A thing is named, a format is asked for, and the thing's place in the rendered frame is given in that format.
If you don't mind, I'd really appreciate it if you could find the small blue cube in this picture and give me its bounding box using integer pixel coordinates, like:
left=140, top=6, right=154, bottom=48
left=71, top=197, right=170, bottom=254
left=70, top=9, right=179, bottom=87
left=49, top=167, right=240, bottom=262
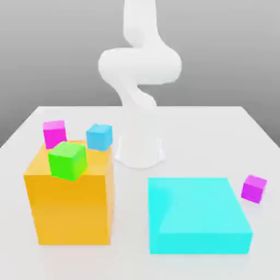
left=85, top=123, right=113, bottom=152

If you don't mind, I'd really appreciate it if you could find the small green cube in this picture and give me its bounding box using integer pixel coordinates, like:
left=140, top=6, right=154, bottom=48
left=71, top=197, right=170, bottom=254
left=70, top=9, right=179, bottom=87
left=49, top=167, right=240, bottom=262
left=48, top=141, right=88, bottom=182

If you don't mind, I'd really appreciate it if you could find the small magenta cube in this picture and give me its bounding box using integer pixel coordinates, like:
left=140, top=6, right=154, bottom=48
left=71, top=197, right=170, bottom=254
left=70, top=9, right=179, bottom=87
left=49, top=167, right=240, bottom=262
left=42, top=120, right=67, bottom=150

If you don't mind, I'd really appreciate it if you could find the small purple cube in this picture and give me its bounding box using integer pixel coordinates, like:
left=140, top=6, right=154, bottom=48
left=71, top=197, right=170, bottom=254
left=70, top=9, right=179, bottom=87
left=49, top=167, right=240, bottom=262
left=241, top=174, right=268, bottom=205

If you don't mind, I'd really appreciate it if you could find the large cyan box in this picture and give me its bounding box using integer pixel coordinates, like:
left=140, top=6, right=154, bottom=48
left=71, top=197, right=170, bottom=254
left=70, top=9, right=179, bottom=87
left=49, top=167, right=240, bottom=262
left=147, top=177, right=254, bottom=255

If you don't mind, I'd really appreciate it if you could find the large orange box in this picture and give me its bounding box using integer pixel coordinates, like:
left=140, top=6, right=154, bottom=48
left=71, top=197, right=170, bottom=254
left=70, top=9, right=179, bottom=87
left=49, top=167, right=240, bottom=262
left=23, top=139, right=115, bottom=246

